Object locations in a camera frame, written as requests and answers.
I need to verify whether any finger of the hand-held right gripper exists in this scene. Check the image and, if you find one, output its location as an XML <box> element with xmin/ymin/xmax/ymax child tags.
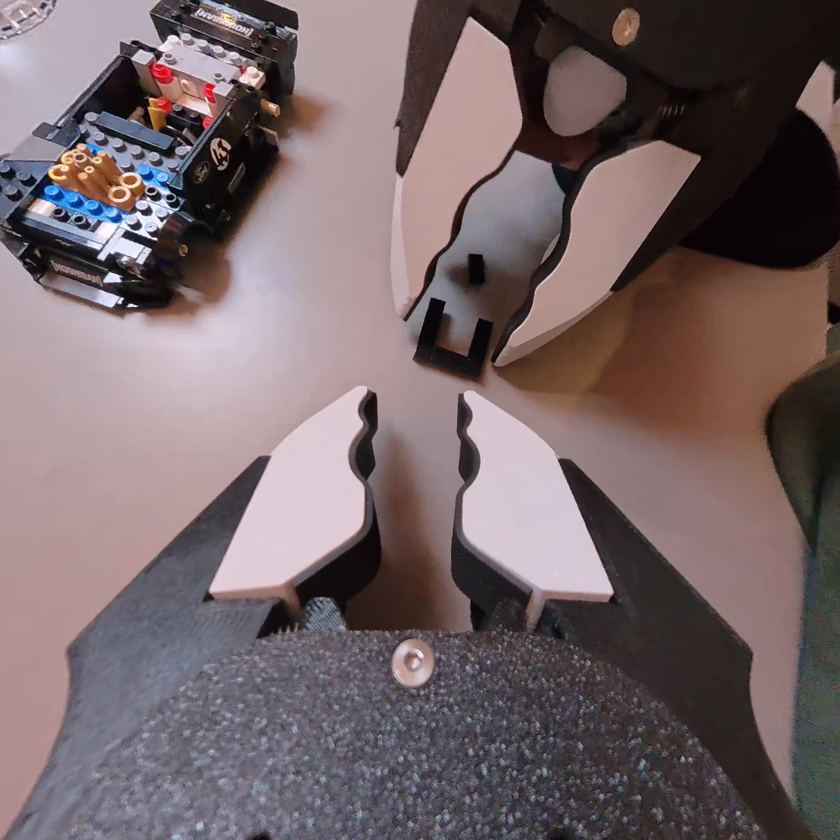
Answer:
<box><xmin>389</xmin><ymin>16</ymin><xmax>532</xmax><ymax>322</ymax></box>
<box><xmin>493</xmin><ymin>138</ymin><xmax>703</xmax><ymax>368</ymax></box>

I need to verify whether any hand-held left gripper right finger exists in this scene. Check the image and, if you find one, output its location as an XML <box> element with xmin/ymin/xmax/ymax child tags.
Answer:
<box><xmin>451</xmin><ymin>389</ymin><xmax>615</xmax><ymax>624</ymax></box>

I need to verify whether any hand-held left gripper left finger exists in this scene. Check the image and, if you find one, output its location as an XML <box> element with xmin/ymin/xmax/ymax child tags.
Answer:
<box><xmin>208</xmin><ymin>385</ymin><xmax>384</xmax><ymax>618</ymax></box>

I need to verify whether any black lego frame assembly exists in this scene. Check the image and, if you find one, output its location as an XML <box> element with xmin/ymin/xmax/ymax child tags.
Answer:
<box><xmin>413</xmin><ymin>298</ymin><xmax>497</xmax><ymax>383</ymax></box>

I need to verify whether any lego car model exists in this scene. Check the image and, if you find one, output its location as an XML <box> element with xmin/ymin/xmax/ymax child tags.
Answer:
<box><xmin>0</xmin><ymin>0</ymin><xmax>300</xmax><ymax>312</ymax></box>

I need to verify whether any clear lego windshield piece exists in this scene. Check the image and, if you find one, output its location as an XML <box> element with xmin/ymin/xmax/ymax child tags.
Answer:
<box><xmin>0</xmin><ymin>0</ymin><xmax>60</xmax><ymax>40</ymax></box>

